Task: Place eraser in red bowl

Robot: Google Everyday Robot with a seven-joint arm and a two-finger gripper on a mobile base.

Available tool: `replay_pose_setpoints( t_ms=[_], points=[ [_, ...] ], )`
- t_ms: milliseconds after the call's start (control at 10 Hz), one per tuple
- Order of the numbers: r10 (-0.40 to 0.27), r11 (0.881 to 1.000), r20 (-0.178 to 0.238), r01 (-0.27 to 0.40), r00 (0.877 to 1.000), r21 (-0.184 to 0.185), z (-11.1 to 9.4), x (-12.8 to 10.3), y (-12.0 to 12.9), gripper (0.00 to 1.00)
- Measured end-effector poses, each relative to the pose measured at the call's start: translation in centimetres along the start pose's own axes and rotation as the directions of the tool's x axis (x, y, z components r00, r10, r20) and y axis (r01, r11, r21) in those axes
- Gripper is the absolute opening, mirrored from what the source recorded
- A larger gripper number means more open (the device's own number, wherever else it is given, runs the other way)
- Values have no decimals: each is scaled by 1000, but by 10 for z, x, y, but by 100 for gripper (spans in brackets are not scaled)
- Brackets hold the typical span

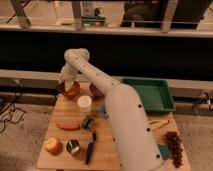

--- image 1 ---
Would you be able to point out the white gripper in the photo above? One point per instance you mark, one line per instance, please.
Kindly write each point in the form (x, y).
(67, 77)

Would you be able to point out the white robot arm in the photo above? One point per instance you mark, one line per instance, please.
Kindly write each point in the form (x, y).
(135, 144)

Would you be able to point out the red bowl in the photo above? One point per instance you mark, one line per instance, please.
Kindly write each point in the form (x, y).
(71, 89)

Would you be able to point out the purple bowl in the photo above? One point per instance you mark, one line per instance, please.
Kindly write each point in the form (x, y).
(96, 93)

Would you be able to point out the white plastic cup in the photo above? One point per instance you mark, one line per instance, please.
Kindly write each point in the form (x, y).
(85, 104)

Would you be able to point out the blue cup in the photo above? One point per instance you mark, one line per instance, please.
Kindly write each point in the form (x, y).
(102, 110)

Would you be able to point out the small metal can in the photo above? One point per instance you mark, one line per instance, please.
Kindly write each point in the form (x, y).
(88, 123)

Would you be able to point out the orange carrot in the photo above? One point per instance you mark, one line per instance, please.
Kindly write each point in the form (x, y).
(68, 127)

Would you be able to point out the green box in background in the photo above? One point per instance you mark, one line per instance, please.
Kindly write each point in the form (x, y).
(94, 21)

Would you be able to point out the silver metal cup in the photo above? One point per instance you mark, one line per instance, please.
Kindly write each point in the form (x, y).
(73, 146)

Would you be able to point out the red apple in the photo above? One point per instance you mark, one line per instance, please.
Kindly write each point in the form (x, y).
(53, 146)

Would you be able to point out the green plastic tray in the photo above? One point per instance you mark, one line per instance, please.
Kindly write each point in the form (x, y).
(154, 93)

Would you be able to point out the yellow banana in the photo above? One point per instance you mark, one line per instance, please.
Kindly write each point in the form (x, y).
(157, 124)

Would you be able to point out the teal sponge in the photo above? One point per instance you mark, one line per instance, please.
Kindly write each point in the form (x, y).
(164, 150)

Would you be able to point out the purple grape bunch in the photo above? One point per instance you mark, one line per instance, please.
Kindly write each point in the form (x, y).
(174, 143)

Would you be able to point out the black handled knife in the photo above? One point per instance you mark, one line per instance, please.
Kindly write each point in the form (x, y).
(90, 148)

